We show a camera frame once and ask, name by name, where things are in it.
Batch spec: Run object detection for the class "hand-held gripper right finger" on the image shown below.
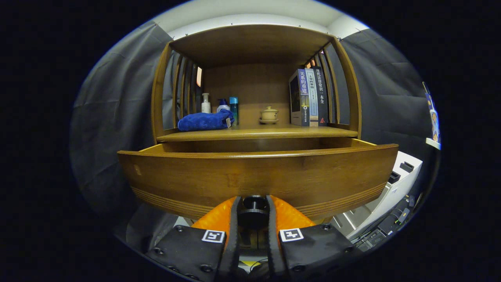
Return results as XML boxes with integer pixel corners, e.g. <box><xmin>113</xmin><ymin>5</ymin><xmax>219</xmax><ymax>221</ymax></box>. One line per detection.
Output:
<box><xmin>266</xmin><ymin>195</ymin><xmax>362</xmax><ymax>280</ymax></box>

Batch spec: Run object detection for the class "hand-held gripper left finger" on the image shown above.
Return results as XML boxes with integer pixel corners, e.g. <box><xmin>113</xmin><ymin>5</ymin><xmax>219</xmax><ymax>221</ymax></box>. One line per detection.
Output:
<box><xmin>145</xmin><ymin>195</ymin><xmax>240</xmax><ymax>282</ymax></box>

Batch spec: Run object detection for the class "black drawer knob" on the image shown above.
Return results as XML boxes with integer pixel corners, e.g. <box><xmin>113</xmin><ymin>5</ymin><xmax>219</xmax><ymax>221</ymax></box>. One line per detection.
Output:
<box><xmin>238</xmin><ymin>196</ymin><xmax>270</xmax><ymax>230</ymax></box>

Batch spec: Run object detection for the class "wooden drawer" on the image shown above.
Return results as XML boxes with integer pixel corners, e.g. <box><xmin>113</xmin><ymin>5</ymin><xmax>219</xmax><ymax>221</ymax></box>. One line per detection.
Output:
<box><xmin>117</xmin><ymin>137</ymin><xmax>399</xmax><ymax>221</ymax></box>

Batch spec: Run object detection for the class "wooden countertop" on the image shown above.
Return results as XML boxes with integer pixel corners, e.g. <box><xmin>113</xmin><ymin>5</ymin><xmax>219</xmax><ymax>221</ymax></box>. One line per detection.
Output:
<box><xmin>157</xmin><ymin>123</ymin><xmax>359</xmax><ymax>142</ymax></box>

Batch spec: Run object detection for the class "wooden cabinet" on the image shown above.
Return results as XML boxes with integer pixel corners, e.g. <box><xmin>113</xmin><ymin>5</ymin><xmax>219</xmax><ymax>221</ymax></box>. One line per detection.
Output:
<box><xmin>151</xmin><ymin>24</ymin><xmax>362</xmax><ymax>147</ymax></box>

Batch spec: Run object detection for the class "black floor device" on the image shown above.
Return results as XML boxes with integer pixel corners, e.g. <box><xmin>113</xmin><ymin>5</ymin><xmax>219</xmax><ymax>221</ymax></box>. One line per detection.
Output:
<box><xmin>354</xmin><ymin>196</ymin><xmax>416</xmax><ymax>251</ymax></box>

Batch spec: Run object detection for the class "white box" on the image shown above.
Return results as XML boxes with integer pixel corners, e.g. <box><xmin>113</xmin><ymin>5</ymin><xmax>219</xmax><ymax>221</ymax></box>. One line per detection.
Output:
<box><xmin>331</xmin><ymin>151</ymin><xmax>423</xmax><ymax>240</ymax></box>

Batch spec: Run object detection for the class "blue towel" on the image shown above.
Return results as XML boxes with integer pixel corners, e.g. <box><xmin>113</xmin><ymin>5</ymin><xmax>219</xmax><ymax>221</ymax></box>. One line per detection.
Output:
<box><xmin>178</xmin><ymin>109</ymin><xmax>235</xmax><ymax>132</ymax></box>

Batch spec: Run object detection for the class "beige lidded teacup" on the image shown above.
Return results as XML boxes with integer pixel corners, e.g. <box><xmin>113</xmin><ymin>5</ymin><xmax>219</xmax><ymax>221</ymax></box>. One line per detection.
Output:
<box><xmin>259</xmin><ymin>106</ymin><xmax>279</xmax><ymax>125</ymax></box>

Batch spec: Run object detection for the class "teal can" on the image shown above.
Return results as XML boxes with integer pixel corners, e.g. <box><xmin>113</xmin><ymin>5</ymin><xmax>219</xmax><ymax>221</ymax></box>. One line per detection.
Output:
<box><xmin>229</xmin><ymin>97</ymin><xmax>239</xmax><ymax>126</ymax></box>

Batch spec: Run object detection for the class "pale grey book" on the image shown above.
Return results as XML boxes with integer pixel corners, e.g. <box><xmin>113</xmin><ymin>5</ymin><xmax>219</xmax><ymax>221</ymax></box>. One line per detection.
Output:
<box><xmin>305</xmin><ymin>68</ymin><xmax>319</xmax><ymax>127</ymax></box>

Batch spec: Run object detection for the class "blue gold-dotted paper bag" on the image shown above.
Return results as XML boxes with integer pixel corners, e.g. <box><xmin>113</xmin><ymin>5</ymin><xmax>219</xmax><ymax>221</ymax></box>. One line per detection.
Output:
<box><xmin>422</xmin><ymin>81</ymin><xmax>436</xmax><ymax>118</ymax></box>

